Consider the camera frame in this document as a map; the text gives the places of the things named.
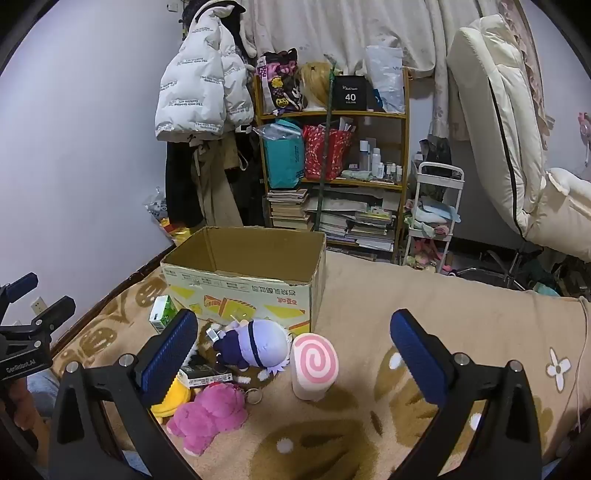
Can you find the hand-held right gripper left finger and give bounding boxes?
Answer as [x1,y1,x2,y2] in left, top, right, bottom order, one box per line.
[48,308,199,480]

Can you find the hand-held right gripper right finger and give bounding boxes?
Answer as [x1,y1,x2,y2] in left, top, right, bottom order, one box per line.
[390,308,543,480]

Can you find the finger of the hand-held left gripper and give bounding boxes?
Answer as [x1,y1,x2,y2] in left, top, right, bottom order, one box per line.
[0,295,77,344]
[0,272,40,324]

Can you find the black tissue pack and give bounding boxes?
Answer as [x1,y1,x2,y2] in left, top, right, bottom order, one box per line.
[178,353,234,388]

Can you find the green white small carton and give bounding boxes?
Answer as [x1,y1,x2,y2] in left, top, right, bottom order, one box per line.
[148,295,178,334]

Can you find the yellow plush toy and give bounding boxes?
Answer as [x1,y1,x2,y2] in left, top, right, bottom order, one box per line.
[150,374,192,424]

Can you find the pink plush bear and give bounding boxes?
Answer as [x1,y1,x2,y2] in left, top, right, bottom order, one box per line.
[166,382,249,457]

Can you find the pink swirl roll plush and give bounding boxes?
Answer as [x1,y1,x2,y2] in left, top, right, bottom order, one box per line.
[291,332,340,401]

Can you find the printed cardboard box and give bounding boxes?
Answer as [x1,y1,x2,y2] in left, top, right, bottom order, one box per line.
[160,226,328,337]

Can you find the person's left hand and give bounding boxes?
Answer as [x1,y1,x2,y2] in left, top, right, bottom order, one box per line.
[7,376,49,432]

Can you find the beige patterned blanket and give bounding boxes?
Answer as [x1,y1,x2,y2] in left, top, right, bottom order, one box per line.
[48,251,591,480]

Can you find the purple-haired plush doll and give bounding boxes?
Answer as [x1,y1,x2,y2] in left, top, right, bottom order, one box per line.
[211,318,294,377]

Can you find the yellow red snack packets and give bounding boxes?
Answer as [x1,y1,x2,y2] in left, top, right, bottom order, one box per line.
[159,217,199,247]

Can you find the white printed plastic bag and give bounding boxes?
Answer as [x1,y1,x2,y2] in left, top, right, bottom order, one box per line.
[144,187,168,222]

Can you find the light blue cloth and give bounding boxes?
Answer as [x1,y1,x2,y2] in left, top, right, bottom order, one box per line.
[411,198,462,236]

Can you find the large stack of books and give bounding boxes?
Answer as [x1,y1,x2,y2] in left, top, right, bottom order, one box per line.
[318,194,398,252]

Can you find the beige coat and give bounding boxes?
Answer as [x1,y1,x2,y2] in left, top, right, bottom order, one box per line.
[191,134,245,227]

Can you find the black coat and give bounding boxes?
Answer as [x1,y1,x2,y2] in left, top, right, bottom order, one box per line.
[165,138,206,228]

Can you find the small stack of books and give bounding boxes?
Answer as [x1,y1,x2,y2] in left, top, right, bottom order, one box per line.
[267,188,311,230]

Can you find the white trolley cart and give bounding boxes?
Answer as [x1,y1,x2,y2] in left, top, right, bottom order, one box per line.
[403,161,465,273]

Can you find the group of white bottles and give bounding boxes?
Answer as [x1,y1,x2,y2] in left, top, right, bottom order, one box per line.
[358,138,403,182]

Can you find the dark camouflage bag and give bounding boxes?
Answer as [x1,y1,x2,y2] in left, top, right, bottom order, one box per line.
[418,136,453,176]

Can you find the red patterned bag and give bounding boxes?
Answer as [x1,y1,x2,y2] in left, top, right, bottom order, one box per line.
[302,124,354,181]

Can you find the teal bag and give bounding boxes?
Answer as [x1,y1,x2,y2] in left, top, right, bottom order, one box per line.
[261,119,306,190]

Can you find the green pole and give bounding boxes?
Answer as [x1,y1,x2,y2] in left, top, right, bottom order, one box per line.
[310,54,340,232]

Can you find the wooden shelf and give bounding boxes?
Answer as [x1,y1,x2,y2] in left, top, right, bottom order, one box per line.
[253,69,411,265]

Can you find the cream recliner chair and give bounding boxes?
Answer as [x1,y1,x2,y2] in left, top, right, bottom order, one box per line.
[445,14,591,291]

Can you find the white puffer jacket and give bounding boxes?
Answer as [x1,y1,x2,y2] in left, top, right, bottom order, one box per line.
[154,0,257,141]

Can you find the black box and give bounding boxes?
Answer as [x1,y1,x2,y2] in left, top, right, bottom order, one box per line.
[332,75,370,112]

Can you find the clear plastic bag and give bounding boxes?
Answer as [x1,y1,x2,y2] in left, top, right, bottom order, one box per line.
[365,45,406,114]

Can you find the pink toy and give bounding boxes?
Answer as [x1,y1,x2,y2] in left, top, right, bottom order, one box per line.
[576,111,591,167]

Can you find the blonde wig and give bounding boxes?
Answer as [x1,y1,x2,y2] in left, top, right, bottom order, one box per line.
[298,61,342,112]

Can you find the dark patterned bag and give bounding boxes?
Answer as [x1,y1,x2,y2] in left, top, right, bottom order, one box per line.
[256,48,305,116]

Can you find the floral lace curtain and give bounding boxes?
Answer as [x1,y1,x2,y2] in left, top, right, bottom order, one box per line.
[501,0,548,148]

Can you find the cream printed curtain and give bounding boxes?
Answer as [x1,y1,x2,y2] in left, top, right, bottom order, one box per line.
[240,0,504,139]

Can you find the white cable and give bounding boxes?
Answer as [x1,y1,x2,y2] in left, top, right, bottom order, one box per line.
[566,295,591,435]

